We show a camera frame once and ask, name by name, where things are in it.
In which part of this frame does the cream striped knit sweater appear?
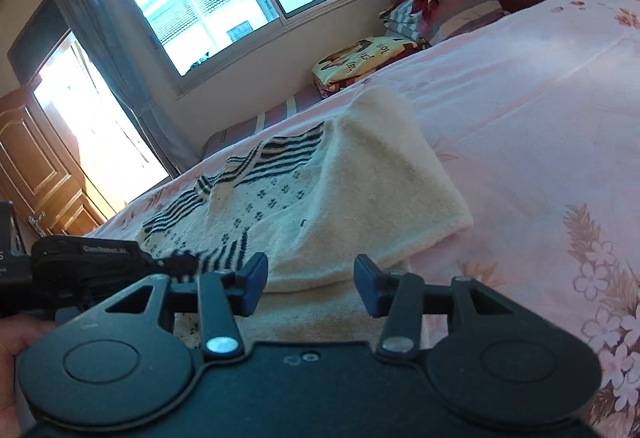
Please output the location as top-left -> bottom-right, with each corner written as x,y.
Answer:
137,87 -> 473,293

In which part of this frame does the person's left hand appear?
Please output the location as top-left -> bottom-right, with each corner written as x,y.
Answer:
0,315 -> 59,438

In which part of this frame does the brown wooden door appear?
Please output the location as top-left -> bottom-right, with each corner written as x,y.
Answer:
1,87 -> 115,236

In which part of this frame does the striped purple mattress sheet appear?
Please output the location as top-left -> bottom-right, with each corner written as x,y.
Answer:
202,85 -> 323,160

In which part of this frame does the yellow red folded blanket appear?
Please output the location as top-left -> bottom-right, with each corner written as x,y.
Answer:
311,36 -> 425,98

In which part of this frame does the pink floral bed sheet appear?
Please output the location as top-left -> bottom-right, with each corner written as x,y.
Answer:
86,0 -> 640,438

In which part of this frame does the striped red grey pillow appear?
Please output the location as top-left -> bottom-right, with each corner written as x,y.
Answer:
380,0 -> 508,46

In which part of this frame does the grey left curtain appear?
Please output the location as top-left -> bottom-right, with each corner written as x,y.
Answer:
54,0 -> 198,177

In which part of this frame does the silver door handle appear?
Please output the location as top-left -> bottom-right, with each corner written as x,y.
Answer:
27,211 -> 49,238

